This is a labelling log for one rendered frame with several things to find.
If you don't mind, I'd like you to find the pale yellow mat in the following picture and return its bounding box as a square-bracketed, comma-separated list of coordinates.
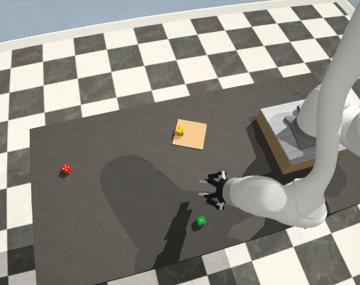
[172, 119, 207, 150]

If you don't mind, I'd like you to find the yellow die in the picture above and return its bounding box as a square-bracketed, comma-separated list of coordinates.
[177, 127, 184, 136]

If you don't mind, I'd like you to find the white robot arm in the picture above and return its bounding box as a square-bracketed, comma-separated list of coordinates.
[223, 1, 360, 228]

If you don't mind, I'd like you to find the red die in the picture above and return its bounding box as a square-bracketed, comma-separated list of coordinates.
[62, 164, 72, 174]

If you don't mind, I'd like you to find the green die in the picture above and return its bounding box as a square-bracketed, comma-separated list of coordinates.
[196, 216, 206, 227]

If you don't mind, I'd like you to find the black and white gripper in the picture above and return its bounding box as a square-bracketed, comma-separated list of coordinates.
[198, 171, 228, 210]

